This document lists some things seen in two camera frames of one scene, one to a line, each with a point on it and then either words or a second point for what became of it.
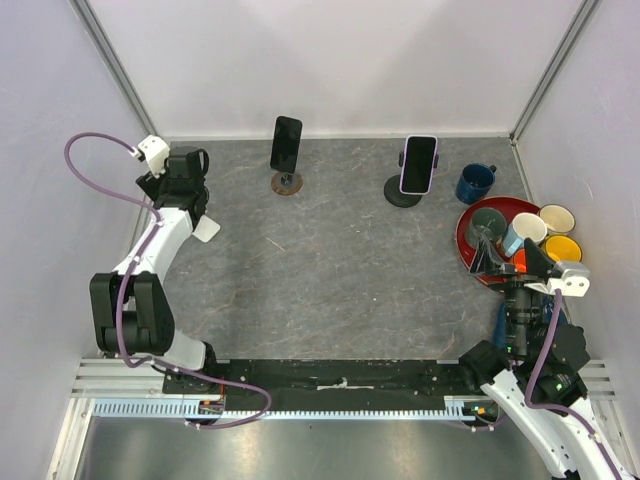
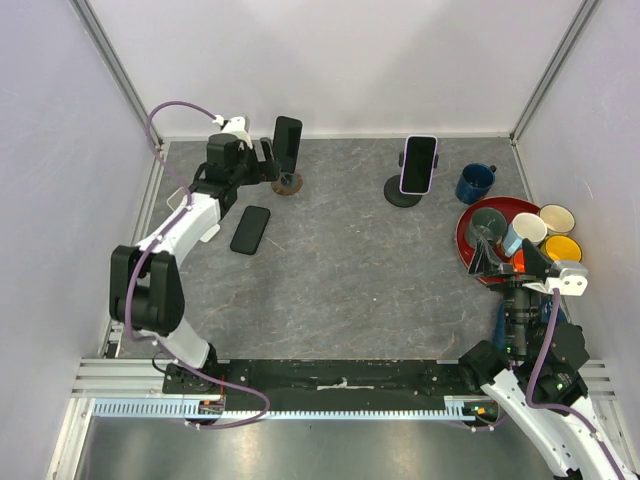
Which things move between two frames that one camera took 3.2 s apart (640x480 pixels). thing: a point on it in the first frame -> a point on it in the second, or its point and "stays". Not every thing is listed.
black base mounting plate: (315, 380) stays
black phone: (185, 166) -> (250, 230)
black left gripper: (152, 186) -> (267, 170)
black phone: (286, 144) stays
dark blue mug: (474, 182) stays
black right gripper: (486, 262) stays
